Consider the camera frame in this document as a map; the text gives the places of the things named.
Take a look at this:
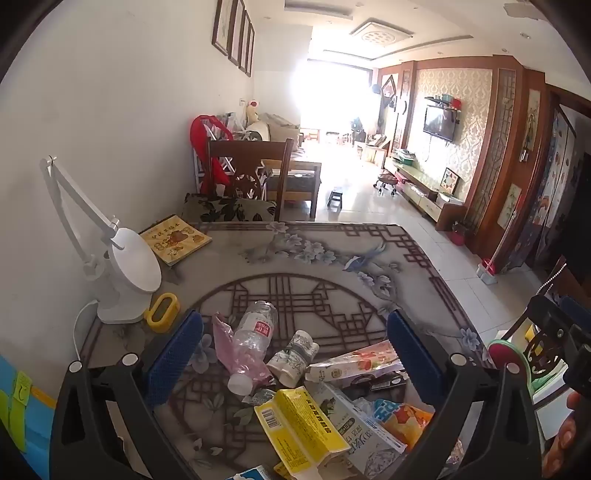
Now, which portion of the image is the colourful printed screen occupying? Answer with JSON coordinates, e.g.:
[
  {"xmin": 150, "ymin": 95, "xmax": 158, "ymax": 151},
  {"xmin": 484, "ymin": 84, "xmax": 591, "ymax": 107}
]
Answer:
[{"xmin": 505, "ymin": 104, "xmax": 583, "ymax": 273}]

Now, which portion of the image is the flower print paper cup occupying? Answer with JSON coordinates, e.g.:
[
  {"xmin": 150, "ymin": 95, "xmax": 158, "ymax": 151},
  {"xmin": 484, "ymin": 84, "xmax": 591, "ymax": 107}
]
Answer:
[{"xmin": 267, "ymin": 329, "xmax": 320, "ymax": 387}]

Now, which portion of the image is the person's right hand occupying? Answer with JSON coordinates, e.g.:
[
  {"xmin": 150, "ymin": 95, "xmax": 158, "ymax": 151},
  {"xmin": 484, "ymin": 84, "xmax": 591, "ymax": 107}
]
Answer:
[{"xmin": 542, "ymin": 390, "xmax": 591, "ymax": 472}]

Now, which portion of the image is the wall shelf with items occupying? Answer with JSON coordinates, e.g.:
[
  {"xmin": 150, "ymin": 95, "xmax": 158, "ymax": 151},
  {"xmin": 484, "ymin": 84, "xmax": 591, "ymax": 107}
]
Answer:
[{"xmin": 425, "ymin": 93, "xmax": 464, "ymax": 112}]

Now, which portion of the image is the floral printed tablecloth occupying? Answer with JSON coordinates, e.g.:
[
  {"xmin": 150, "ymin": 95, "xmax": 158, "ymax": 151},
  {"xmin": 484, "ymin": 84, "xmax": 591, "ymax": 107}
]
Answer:
[{"xmin": 76, "ymin": 220, "xmax": 497, "ymax": 480}]

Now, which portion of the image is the orange chip bag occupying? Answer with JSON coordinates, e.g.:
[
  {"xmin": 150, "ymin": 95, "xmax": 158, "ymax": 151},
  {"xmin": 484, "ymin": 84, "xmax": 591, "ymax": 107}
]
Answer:
[{"xmin": 372, "ymin": 398, "xmax": 435, "ymax": 450}]

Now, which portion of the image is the long television cabinet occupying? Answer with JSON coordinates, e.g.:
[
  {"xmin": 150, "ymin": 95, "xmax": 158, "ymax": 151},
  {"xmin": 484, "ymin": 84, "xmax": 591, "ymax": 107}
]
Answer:
[{"xmin": 385, "ymin": 154, "xmax": 467, "ymax": 232}]

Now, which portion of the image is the red basin with green rim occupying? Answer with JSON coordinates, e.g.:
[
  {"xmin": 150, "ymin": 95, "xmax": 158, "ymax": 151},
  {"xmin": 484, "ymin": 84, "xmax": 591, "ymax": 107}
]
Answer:
[{"xmin": 487, "ymin": 339, "xmax": 532, "ymax": 384}]

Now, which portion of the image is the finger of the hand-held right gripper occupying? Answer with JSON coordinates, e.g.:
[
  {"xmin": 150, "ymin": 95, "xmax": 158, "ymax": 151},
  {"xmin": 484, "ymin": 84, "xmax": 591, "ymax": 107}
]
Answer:
[{"xmin": 527, "ymin": 294, "xmax": 591, "ymax": 352}]

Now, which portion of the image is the round wheeled stool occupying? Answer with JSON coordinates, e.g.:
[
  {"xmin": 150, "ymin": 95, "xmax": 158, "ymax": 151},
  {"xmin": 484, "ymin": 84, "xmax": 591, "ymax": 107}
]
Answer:
[{"xmin": 373, "ymin": 171, "xmax": 402, "ymax": 197}]

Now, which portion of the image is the yellow drink carton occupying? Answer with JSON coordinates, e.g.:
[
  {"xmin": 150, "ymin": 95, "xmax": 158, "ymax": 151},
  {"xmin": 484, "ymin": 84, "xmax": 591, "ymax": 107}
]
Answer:
[{"xmin": 254, "ymin": 387, "xmax": 352, "ymax": 480}]

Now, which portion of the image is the dark brown snack wrapper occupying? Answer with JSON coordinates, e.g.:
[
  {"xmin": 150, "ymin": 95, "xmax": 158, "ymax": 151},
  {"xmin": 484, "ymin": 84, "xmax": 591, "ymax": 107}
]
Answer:
[{"xmin": 353, "ymin": 373, "xmax": 407, "ymax": 393}]

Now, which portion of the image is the blue box with green tabs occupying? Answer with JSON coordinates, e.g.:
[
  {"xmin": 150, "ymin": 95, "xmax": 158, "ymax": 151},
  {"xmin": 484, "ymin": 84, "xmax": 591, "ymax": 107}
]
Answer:
[{"xmin": 0, "ymin": 353, "xmax": 58, "ymax": 462}]

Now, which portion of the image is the broom with dustpan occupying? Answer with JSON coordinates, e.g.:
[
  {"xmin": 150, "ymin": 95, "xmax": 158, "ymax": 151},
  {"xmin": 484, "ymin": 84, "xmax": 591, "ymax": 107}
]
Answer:
[{"xmin": 477, "ymin": 217, "xmax": 500, "ymax": 283}]

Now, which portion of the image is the small framed picture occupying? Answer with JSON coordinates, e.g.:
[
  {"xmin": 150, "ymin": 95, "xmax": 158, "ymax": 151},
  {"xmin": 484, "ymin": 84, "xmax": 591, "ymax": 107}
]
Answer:
[{"xmin": 440, "ymin": 167, "xmax": 461, "ymax": 198}]

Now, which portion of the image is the dark wooden dining chair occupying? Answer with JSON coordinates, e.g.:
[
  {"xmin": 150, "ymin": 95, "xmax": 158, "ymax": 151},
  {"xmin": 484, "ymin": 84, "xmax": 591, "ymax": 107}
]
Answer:
[{"xmin": 208, "ymin": 137, "xmax": 294, "ymax": 223}]

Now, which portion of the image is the pink plastic wrapper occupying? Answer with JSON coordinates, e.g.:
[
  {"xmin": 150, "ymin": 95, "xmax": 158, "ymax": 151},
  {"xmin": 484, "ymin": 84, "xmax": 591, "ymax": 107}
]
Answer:
[{"xmin": 211, "ymin": 313, "xmax": 278, "ymax": 388}]

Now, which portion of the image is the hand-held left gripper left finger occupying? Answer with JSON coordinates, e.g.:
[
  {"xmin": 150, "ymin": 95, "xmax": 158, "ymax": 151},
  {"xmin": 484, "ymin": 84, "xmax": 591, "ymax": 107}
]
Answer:
[{"xmin": 48, "ymin": 309, "xmax": 206, "ymax": 480}]

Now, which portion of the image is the framed wall picture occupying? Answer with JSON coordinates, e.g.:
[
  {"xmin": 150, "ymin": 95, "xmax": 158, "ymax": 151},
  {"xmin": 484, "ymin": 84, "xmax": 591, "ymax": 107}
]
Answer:
[
  {"xmin": 228, "ymin": 0, "xmax": 245, "ymax": 65},
  {"xmin": 246, "ymin": 21, "xmax": 256, "ymax": 78},
  {"xmin": 211, "ymin": 0, "xmax": 236, "ymax": 56},
  {"xmin": 238, "ymin": 9, "xmax": 252, "ymax": 73}
]

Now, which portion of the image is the white grey carton box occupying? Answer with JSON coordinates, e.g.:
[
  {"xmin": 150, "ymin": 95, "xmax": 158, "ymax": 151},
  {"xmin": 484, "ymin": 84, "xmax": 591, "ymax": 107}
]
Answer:
[{"xmin": 307, "ymin": 382, "xmax": 407, "ymax": 480}]

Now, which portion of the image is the square ceiling light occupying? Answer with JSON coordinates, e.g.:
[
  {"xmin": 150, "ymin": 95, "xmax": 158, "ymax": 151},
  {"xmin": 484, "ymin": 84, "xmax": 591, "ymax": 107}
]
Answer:
[{"xmin": 349, "ymin": 17, "xmax": 414, "ymax": 46}]

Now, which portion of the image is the clear plastic bottle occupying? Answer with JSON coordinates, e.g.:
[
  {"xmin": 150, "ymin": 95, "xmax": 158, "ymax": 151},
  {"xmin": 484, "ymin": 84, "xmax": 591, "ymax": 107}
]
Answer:
[{"xmin": 228, "ymin": 300, "xmax": 279, "ymax": 397}]

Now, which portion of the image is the white lamp cable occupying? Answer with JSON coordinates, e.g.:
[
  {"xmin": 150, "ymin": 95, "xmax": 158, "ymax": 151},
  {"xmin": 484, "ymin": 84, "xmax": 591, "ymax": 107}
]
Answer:
[{"xmin": 73, "ymin": 300, "xmax": 100, "ymax": 361}]

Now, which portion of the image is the white desk lamp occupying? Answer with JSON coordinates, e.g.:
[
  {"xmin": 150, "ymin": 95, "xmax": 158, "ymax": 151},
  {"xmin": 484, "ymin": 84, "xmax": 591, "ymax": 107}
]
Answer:
[{"xmin": 39, "ymin": 156, "xmax": 163, "ymax": 325}]

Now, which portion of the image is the flower wall picture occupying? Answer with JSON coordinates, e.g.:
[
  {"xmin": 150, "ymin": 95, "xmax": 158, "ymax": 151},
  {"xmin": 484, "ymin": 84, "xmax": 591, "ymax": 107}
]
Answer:
[{"xmin": 498, "ymin": 182, "xmax": 523, "ymax": 230}]

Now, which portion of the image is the white coiled cable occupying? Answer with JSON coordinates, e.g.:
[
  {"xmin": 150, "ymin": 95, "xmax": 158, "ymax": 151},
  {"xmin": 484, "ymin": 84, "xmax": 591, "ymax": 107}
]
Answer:
[{"xmin": 537, "ymin": 257, "xmax": 567, "ymax": 292}]

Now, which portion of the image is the blue white crumpled carton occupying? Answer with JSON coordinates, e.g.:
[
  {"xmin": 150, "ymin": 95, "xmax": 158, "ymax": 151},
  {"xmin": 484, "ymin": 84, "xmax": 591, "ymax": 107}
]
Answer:
[{"xmin": 231, "ymin": 465, "xmax": 280, "ymax": 480}]

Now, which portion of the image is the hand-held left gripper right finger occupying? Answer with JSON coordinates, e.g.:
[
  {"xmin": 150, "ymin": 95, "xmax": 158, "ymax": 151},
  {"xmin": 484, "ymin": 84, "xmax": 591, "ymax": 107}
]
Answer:
[{"xmin": 385, "ymin": 310, "xmax": 548, "ymax": 480}]

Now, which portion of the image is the floral seat cushion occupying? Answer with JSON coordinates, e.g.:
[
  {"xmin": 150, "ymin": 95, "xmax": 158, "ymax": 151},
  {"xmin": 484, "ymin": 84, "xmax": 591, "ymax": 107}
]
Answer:
[{"xmin": 180, "ymin": 193, "xmax": 278, "ymax": 223}]

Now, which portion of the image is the red cloth bag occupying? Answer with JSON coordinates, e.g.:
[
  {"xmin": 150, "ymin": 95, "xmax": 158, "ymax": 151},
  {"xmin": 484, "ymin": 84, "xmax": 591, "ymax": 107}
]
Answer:
[{"xmin": 190, "ymin": 115, "xmax": 235, "ymax": 197}]

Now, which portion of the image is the yellow plastic ring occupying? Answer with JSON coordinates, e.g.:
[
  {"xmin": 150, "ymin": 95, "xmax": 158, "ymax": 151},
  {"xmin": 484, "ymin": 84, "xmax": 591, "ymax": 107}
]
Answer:
[{"xmin": 144, "ymin": 293, "xmax": 180, "ymax": 334}]

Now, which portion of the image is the wall mounted television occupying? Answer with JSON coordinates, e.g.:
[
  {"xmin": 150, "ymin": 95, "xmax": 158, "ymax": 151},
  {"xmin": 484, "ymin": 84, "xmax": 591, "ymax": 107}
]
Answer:
[{"xmin": 424, "ymin": 105, "xmax": 455, "ymax": 143}]

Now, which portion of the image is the yellow picture book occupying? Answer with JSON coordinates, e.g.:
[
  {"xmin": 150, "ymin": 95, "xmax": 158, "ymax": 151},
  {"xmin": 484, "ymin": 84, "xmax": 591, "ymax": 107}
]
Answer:
[{"xmin": 139, "ymin": 215, "xmax": 213, "ymax": 267}]

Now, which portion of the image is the carved wooden chair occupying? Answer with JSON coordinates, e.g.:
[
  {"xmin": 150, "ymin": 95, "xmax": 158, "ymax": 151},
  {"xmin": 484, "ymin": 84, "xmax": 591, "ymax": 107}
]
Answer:
[{"xmin": 499, "ymin": 277, "xmax": 575, "ymax": 407}]

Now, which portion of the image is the white red snack pouch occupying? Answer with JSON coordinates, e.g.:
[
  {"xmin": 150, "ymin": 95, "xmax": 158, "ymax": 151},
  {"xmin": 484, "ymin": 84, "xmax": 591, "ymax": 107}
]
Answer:
[{"xmin": 305, "ymin": 340, "xmax": 404, "ymax": 384}]

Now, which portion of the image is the crumpled grey wrapper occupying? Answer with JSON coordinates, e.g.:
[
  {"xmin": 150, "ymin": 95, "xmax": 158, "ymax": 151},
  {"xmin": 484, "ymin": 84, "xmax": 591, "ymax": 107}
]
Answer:
[{"xmin": 241, "ymin": 388, "xmax": 278, "ymax": 407}]

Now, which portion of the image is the wooden sofa with cushions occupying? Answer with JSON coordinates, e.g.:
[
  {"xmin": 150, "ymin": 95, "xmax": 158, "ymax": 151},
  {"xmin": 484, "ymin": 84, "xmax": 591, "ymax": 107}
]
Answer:
[{"xmin": 245, "ymin": 113, "xmax": 324, "ymax": 220}]

